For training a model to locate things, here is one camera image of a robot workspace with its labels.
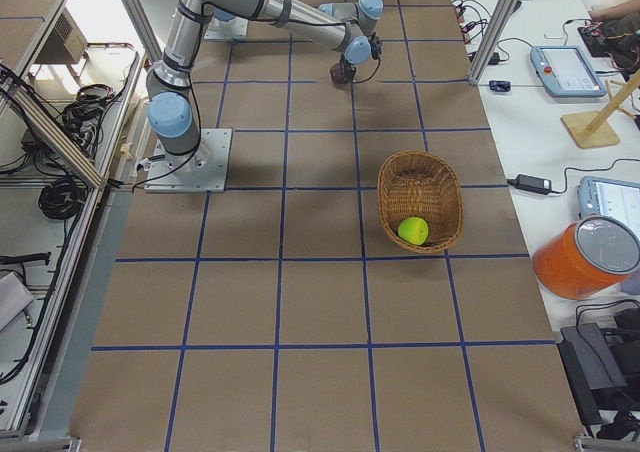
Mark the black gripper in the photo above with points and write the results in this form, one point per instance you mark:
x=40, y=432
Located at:
x=343, y=70

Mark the dark red apple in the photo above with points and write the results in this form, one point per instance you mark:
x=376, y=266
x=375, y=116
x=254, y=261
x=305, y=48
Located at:
x=336, y=77

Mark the green apple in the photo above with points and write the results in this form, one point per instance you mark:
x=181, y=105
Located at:
x=413, y=230

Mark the wicker basket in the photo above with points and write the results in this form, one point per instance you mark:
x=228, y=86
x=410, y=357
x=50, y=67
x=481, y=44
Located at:
x=415, y=183

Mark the small blue device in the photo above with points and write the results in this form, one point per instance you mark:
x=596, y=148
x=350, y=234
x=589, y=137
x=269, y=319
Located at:
x=500, y=86

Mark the upper teach pendant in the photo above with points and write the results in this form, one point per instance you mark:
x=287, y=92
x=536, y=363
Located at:
x=566, y=72

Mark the teach pendant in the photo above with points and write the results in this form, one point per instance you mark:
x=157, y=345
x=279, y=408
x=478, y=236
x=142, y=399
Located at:
x=609, y=197
x=566, y=72

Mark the black power adapter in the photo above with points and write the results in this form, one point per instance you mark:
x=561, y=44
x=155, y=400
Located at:
x=532, y=184

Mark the wooden stand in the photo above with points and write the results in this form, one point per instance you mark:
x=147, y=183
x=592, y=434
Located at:
x=592, y=129

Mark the lower teach pendant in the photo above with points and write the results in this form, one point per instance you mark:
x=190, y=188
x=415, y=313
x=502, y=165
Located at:
x=609, y=197

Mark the orange bucket with lid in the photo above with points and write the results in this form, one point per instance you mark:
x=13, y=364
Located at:
x=589, y=256

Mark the black laptop stand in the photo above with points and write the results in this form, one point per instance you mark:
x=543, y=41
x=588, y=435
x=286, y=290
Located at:
x=602, y=368

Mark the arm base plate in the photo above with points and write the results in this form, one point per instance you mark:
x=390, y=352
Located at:
x=227, y=30
x=206, y=171

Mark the aluminium frame post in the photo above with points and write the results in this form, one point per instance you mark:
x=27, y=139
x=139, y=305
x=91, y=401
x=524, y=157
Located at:
x=500, y=17

